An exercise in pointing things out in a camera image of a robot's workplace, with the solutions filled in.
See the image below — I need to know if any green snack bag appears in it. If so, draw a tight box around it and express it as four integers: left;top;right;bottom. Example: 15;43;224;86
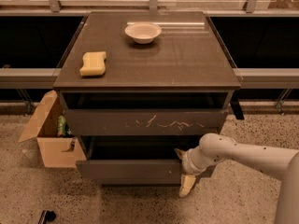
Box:
57;115;72;136

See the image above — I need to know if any black object on floor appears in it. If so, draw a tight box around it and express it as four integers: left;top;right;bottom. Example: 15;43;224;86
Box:
38;210;56;224

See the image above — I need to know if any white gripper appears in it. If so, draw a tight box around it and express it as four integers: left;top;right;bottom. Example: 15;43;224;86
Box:
175;148;207;198

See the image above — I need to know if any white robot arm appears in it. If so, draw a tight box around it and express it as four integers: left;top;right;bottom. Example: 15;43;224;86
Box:
175;133;299;224

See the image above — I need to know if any grey drawer cabinet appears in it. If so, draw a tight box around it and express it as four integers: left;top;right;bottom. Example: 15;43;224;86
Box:
52;11;246;189

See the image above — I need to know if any white bowl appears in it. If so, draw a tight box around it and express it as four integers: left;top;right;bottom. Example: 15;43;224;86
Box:
125;22;162;44

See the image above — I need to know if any grey drawer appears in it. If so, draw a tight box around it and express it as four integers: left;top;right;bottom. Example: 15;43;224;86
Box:
76;135;199;186
64;109;227;136

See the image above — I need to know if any open cardboard box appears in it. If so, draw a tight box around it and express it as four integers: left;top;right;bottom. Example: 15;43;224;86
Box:
19;91;86;168

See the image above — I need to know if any yellow sponge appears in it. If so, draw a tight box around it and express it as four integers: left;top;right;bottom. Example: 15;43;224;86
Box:
79;51;107;77

